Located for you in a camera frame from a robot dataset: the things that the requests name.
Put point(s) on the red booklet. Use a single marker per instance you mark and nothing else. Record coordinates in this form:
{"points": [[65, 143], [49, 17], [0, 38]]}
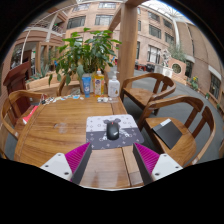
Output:
{"points": [[30, 115]]}

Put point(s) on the grey white patterned mouse pad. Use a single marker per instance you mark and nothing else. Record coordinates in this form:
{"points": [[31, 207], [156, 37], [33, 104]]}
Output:
{"points": [[96, 133]]}

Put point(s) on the white pump bottle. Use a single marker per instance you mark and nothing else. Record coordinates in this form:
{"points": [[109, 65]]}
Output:
{"points": [[113, 88]]}

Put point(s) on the green potted plant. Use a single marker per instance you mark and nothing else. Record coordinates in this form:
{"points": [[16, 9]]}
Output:
{"points": [[85, 53]]}

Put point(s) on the white statue on pedestal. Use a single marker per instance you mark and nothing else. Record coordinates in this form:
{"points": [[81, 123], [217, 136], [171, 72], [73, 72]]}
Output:
{"points": [[165, 61]]}

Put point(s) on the dark bust statue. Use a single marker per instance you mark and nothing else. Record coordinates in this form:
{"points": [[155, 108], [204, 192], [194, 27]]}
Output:
{"points": [[16, 60]]}

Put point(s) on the yellow bottle with orange cap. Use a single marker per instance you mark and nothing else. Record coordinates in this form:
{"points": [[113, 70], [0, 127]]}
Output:
{"points": [[99, 85]]}

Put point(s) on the clear plastic box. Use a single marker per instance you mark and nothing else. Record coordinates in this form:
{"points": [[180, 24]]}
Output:
{"points": [[107, 99]]}

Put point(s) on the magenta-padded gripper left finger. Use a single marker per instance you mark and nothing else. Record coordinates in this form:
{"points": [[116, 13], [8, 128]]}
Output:
{"points": [[56, 165]]}

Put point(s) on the wooden planter box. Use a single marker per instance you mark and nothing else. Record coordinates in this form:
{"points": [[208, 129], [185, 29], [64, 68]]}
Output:
{"points": [[38, 83]]}

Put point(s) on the blue white printed card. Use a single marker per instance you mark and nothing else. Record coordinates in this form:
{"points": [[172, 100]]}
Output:
{"points": [[76, 97]]}

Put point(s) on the dark red wooden podium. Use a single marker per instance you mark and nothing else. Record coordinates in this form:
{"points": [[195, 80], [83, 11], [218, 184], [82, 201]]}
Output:
{"points": [[16, 83]]}

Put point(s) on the black folder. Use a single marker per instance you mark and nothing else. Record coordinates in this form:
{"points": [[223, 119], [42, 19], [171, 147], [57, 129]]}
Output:
{"points": [[167, 133]]}

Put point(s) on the wooden armchair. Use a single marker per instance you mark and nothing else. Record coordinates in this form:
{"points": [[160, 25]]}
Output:
{"points": [[180, 150], [61, 86], [141, 95], [210, 123], [13, 100]]}

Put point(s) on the blue squeeze tube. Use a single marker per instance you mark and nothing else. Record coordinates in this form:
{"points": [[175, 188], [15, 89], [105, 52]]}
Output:
{"points": [[86, 87]]}

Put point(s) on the black computer mouse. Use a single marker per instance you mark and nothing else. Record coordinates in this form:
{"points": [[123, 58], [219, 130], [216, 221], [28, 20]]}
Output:
{"points": [[112, 131]]}

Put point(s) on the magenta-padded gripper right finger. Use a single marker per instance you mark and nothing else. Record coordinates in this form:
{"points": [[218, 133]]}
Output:
{"points": [[165, 164]]}

